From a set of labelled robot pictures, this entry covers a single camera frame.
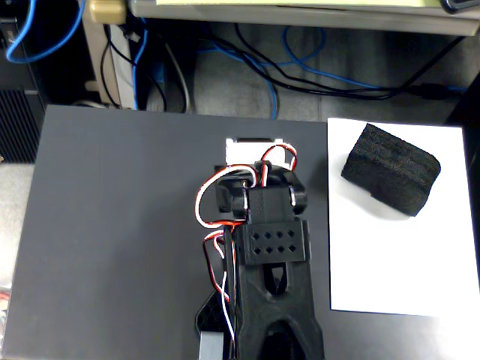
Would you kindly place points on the black object on desk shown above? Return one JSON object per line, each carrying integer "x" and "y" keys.
{"x": 459, "y": 4}

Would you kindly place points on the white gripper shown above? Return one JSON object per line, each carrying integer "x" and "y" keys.
{"x": 256, "y": 142}

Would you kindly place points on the white desk leg panel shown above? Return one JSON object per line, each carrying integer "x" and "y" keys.
{"x": 122, "y": 78}

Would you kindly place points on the white paper sheet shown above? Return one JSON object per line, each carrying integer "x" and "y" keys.
{"x": 397, "y": 262}

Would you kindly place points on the beige plastic plug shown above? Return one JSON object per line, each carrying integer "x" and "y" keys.
{"x": 107, "y": 11}

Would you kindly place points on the black finned box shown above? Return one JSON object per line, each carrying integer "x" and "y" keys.
{"x": 18, "y": 125}

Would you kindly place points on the grey metal clamp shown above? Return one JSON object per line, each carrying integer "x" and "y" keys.
{"x": 210, "y": 347}

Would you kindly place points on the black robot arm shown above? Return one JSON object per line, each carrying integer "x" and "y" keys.
{"x": 273, "y": 243}

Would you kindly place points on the yellow green desk pad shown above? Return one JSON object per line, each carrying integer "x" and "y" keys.
{"x": 300, "y": 2}

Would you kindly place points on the black foam cube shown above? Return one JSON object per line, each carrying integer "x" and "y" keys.
{"x": 393, "y": 172}

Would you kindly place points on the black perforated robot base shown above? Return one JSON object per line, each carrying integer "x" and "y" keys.
{"x": 209, "y": 313}

